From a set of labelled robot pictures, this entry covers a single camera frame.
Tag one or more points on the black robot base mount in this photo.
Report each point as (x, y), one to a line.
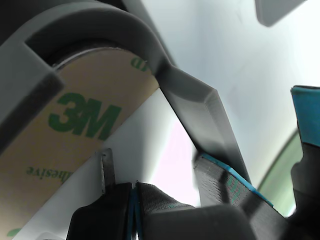
(275, 12)

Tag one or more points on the large gray rounded mat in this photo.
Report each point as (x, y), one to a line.
(282, 180)

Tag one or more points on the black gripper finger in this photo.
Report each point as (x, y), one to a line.
(105, 215)

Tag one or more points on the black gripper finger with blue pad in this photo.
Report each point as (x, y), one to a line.
(225, 220)

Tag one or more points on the gray printed fixture frame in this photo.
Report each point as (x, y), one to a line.
(100, 27)

